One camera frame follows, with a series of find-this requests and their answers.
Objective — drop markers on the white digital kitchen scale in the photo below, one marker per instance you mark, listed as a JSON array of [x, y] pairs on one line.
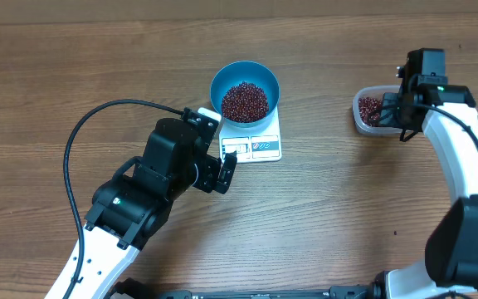
[[252, 142]]

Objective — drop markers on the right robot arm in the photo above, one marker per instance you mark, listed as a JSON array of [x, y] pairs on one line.
[[446, 114]]

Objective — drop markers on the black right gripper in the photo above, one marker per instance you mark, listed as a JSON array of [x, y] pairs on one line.
[[390, 107]]

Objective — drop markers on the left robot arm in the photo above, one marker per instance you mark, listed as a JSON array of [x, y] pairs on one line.
[[135, 203]]

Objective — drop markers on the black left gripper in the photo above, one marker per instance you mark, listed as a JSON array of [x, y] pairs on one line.
[[211, 167]]

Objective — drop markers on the red beans in bowl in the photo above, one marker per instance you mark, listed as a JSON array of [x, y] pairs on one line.
[[245, 103]]

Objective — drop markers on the clear plastic container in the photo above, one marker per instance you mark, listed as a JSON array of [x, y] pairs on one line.
[[373, 92]]

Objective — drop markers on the blue metal bowl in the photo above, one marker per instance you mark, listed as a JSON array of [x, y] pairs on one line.
[[248, 71]]

